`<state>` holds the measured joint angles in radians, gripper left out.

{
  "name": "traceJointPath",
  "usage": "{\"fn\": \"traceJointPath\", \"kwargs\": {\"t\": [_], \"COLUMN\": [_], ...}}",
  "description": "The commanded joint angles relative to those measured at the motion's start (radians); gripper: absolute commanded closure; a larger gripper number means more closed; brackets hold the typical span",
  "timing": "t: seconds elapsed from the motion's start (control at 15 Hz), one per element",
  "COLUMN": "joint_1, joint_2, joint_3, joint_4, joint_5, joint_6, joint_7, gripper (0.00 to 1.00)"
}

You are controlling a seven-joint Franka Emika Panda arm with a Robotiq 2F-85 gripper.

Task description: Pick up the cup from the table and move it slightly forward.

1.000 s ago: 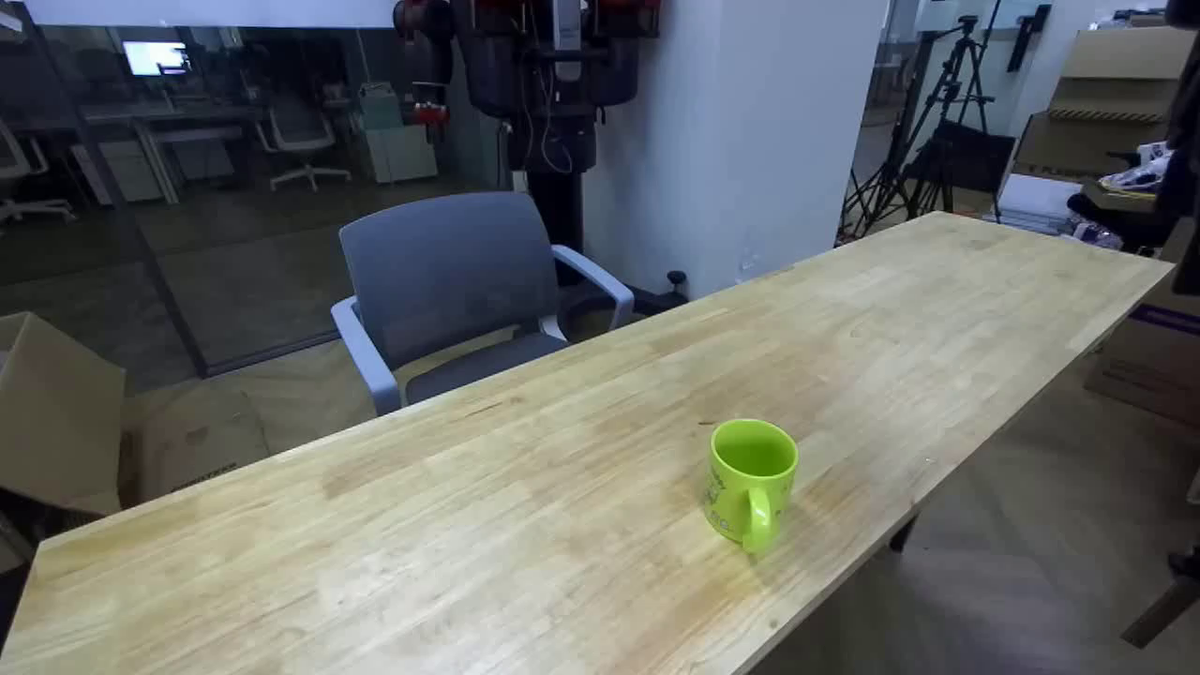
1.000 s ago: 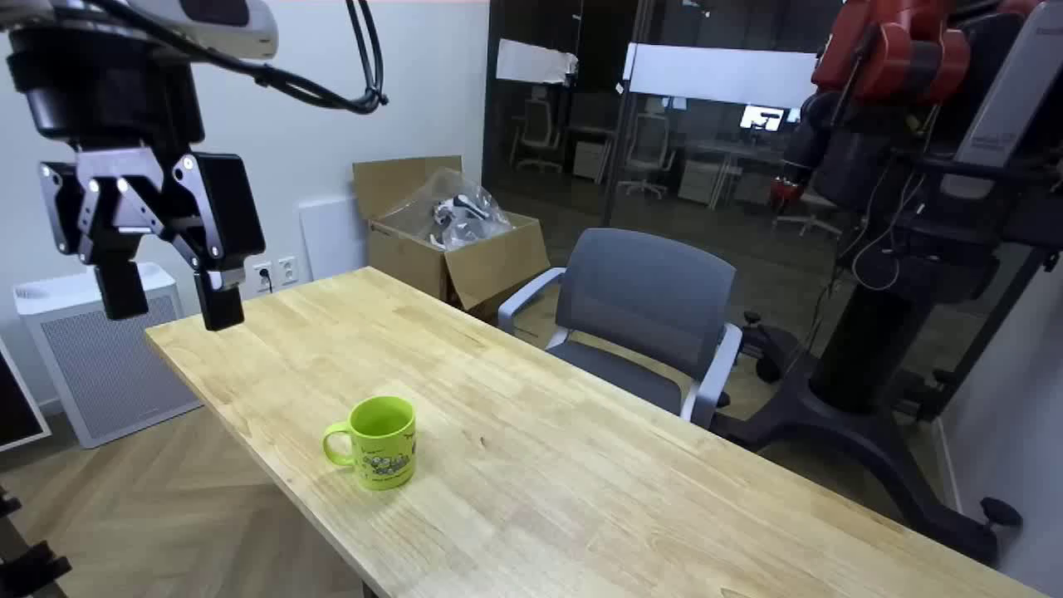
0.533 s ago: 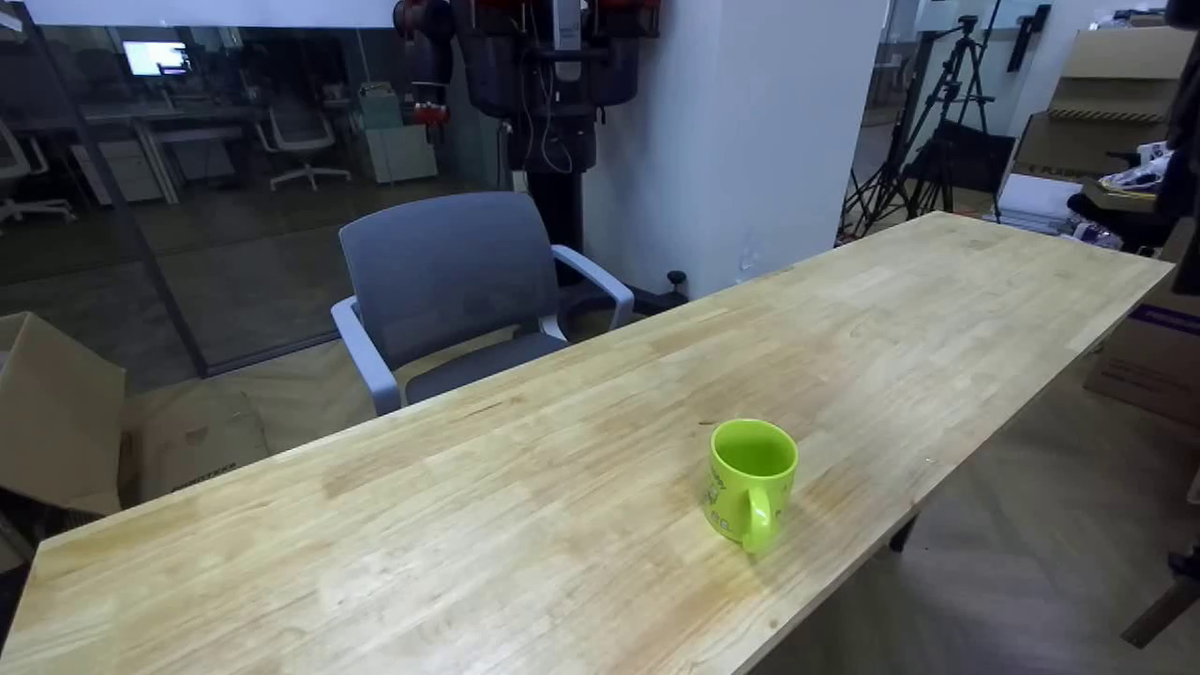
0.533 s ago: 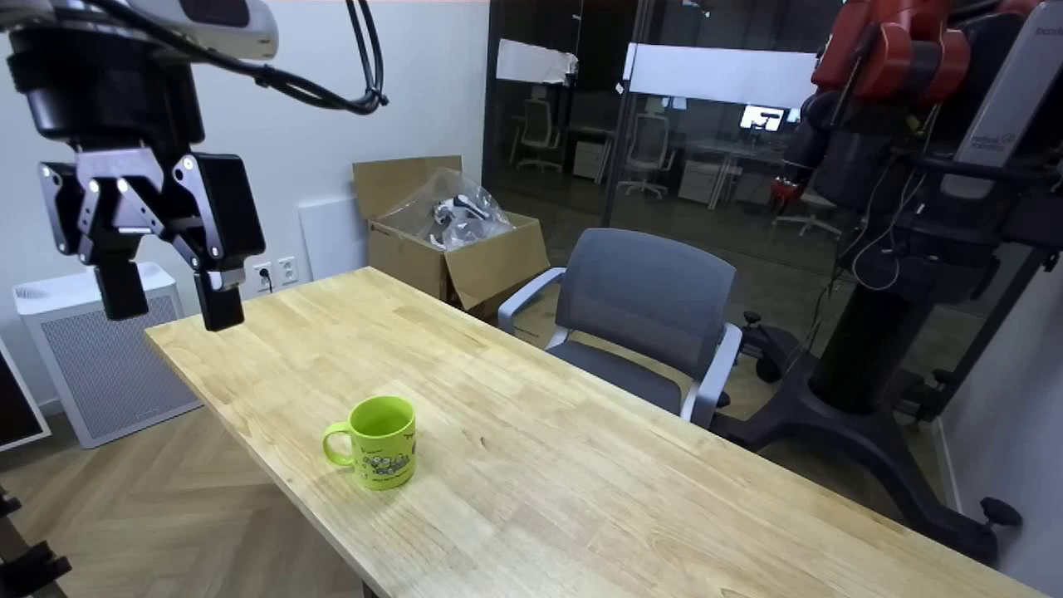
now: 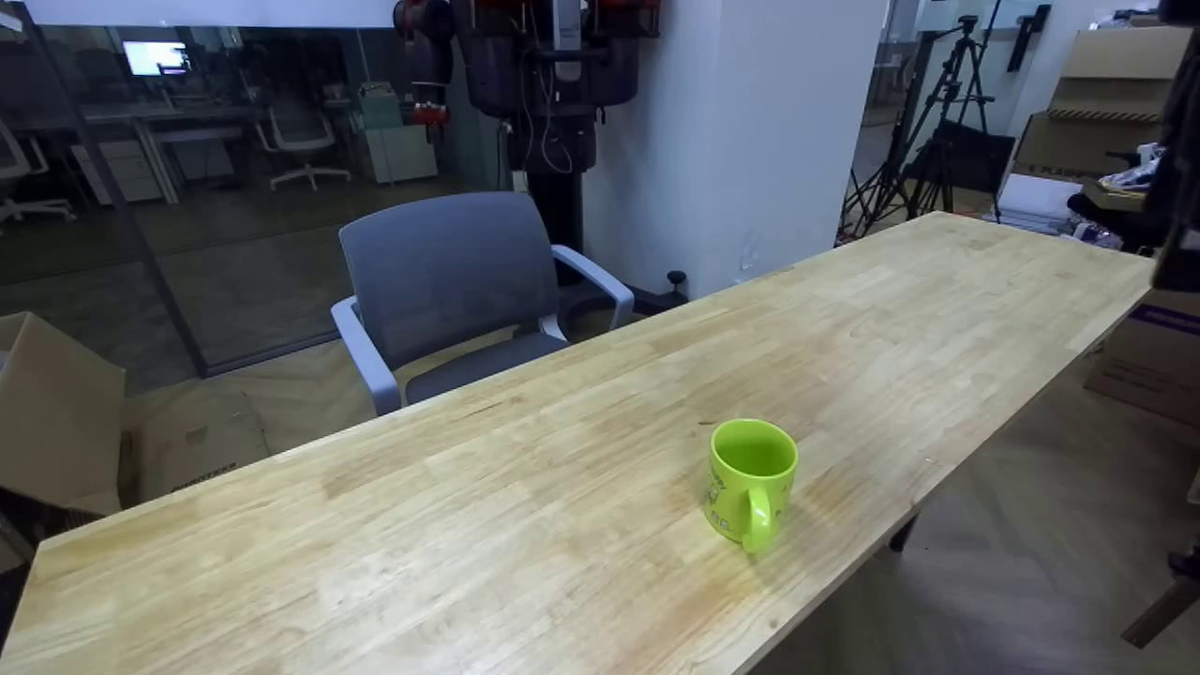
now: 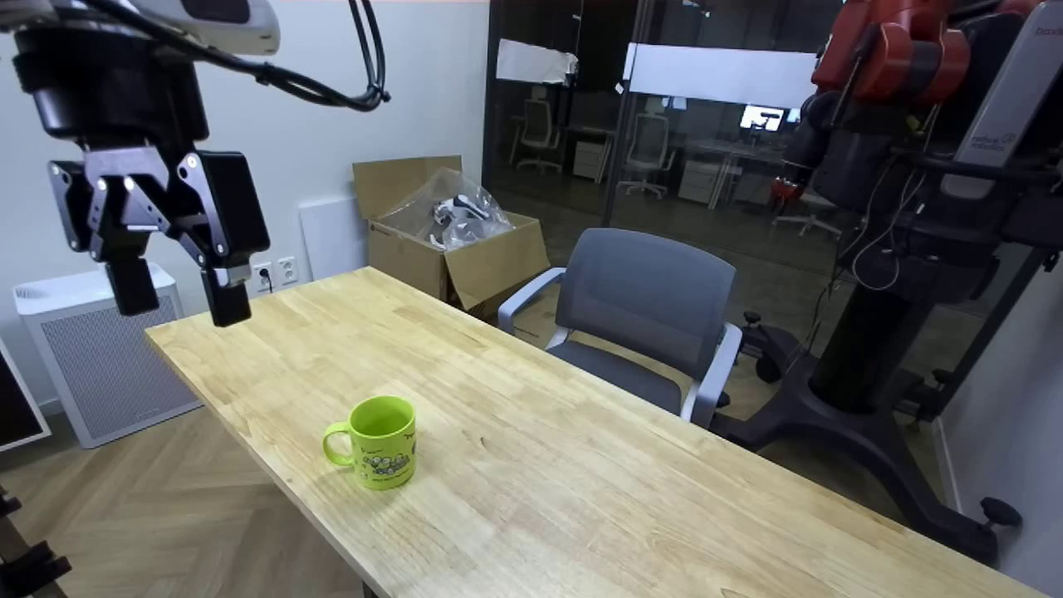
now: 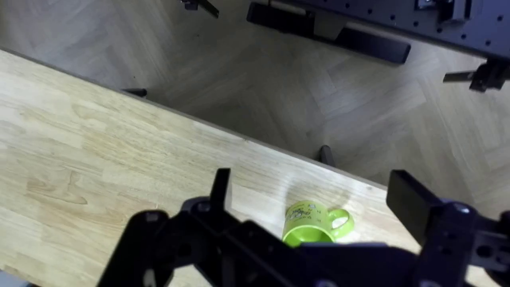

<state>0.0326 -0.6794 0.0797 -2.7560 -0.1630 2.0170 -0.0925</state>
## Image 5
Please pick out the large tan cardboard box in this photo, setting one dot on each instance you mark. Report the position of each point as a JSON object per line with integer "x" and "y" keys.
{"x": 1108, "y": 106}

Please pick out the white low cabinet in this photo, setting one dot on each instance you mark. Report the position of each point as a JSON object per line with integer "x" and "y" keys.
{"x": 398, "y": 145}

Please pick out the wooden plank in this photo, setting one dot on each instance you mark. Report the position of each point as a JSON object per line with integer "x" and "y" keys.
{"x": 1162, "y": 604}

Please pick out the grey chair with white arms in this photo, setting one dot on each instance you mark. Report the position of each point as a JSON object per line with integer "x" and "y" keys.
{"x": 443, "y": 281}

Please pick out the white box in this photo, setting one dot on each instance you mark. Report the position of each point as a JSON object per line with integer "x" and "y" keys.
{"x": 1035, "y": 200}

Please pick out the grey office desk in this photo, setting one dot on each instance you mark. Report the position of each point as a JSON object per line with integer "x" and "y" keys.
{"x": 152, "y": 145}

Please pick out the upright brown cardboard box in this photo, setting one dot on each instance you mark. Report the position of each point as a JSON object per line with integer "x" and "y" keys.
{"x": 56, "y": 419}

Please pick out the cardboard box with purple tape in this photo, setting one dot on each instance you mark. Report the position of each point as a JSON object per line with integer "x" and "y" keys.
{"x": 1156, "y": 361}

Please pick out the flat brown cardboard box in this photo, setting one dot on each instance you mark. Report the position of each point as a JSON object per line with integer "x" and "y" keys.
{"x": 211, "y": 424}

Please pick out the lit computer monitor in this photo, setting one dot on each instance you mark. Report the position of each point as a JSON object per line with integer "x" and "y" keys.
{"x": 153, "y": 56}

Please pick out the white swivel office chair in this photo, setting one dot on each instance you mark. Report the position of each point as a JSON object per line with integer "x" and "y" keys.
{"x": 302, "y": 136}

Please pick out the black camera tripod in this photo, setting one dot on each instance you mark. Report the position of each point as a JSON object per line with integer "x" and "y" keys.
{"x": 938, "y": 113}

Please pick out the black and red machine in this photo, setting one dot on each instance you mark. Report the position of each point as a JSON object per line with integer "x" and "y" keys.
{"x": 547, "y": 61}

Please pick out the black chair seat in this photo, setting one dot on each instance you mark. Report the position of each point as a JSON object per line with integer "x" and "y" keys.
{"x": 960, "y": 155}

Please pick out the green ceramic mug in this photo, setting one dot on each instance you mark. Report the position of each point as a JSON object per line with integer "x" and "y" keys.
{"x": 750, "y": 473}

